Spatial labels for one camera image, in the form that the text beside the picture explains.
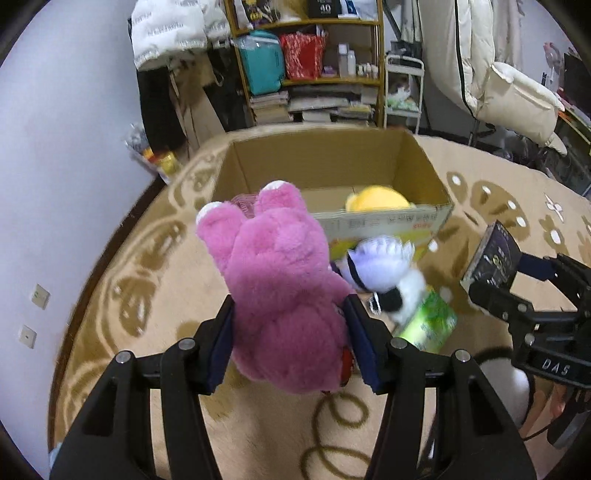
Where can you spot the white purple plush doll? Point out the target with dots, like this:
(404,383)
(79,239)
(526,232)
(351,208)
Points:
(383,263)

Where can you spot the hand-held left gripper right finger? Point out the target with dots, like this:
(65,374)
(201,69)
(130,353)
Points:
(364,344)

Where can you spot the flat cardboard sheets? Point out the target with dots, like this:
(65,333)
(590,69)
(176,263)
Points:
(198,110)

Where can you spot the yellow plush toy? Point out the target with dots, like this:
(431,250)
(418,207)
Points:
(376,198)

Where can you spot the white black plush toy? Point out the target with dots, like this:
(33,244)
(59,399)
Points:
(503,387)

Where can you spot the black packet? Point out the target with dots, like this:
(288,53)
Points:
(494,254)

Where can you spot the white wall outlet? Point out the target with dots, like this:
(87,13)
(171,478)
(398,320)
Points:
(40,296)
(27,336)

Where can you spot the small stack of books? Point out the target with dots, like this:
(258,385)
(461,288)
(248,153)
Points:
(270,107)

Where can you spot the white bottle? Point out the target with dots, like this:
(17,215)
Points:
(343,60)

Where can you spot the yellow wooden shelf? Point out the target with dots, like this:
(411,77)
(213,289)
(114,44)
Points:
(376,55)

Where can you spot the white metal cart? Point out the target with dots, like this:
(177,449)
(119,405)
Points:
(406,83)

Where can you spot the wide stack of books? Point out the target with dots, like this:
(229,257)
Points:
(330,105)

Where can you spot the green tissue pack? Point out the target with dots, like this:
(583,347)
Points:
(429,323)

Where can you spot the clear bag of clutter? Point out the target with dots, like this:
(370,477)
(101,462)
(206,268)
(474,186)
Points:
(152,157)

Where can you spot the person's right hand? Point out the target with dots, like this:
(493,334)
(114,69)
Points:
(538,415)

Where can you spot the cream hanging coat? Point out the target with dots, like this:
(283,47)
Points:
(461,50)

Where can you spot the black hanging garment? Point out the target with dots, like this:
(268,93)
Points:
(154,106)

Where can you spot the beige patterned rug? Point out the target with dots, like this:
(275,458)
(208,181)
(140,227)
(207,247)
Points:
(152,286)

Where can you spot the cardboard box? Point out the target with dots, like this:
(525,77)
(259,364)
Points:
(323,157)

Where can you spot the cream padded armchair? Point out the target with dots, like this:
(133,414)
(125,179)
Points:
(521,106)

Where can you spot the teal bag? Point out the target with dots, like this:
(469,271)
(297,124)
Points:
(263,62)

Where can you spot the black monitor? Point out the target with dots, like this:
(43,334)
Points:
(577,81)

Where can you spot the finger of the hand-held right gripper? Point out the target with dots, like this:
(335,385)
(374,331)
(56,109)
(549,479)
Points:
(501,302)
(568,277)

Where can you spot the pink plush bear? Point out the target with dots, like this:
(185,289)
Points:
(281,286)

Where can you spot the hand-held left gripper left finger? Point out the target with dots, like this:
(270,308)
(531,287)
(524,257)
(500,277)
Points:
(220,344)

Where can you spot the red patterned bag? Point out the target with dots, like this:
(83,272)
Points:
(302,55)

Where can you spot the white puffer jacket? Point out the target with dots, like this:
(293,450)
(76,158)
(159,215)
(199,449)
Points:
(161,32)

